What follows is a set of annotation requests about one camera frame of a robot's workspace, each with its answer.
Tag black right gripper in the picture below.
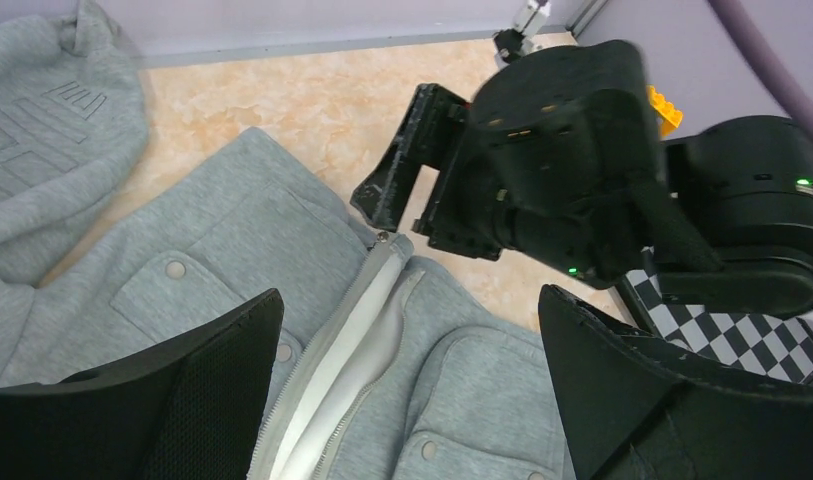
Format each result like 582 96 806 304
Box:
350 40 661 289

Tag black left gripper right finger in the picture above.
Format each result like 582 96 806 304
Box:
538 285 813 479

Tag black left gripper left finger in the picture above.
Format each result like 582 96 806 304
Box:
0 289 284 479

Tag grey zip-up jacket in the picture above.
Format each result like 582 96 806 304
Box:
0 1 574 479

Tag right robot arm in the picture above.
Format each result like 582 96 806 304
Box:
350 40 813 319

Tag black white checkerboard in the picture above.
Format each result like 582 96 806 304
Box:
616 249 813 386

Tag yellow red toy block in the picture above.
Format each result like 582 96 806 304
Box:
647 85 684 138

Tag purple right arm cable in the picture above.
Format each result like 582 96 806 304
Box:
707 0 813 157

